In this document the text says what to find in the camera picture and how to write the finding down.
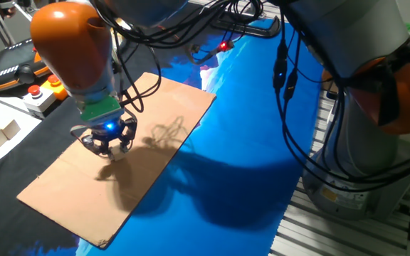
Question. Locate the person hand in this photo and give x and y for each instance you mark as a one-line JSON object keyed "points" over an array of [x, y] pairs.
{"points": [[9, 12]]}

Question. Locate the white board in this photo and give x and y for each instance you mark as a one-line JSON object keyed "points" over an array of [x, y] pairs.
{"points": [[25, 120]]}

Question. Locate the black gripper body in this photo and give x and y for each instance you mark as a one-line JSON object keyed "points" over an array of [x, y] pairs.
{"points": [[109, 133]]}

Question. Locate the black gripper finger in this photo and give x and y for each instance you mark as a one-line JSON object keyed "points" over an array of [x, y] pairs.
{"points": [[94, 145], [130, 133]]}

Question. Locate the green adapter plate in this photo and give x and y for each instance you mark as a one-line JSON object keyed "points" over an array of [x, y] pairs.
{"points": [[102, 108]]}

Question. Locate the yellow box red mushroom button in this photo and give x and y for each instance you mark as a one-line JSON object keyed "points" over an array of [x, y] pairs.
{"points": [[57, 93]]}

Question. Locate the grey box red mushroom button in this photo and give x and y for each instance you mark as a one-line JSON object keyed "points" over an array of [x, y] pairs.
{"points": [[39, 101]]}

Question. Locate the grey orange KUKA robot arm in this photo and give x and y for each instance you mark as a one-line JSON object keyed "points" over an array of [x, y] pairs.
{"points": [[69, 46]]}

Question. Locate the black orange teach pendant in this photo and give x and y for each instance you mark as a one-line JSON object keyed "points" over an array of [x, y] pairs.
{"points": [[5, 71]]}

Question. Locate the blue black printed cloth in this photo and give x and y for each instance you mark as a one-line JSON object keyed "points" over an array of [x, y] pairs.
{"points": [[226, 142]]}

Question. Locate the black C-clamp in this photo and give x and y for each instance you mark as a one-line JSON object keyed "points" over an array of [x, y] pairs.
{"points": [[262, 32]]}

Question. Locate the brown cardboard sheet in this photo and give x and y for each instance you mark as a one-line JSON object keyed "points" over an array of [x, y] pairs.
{"points": [[84, 199]]}

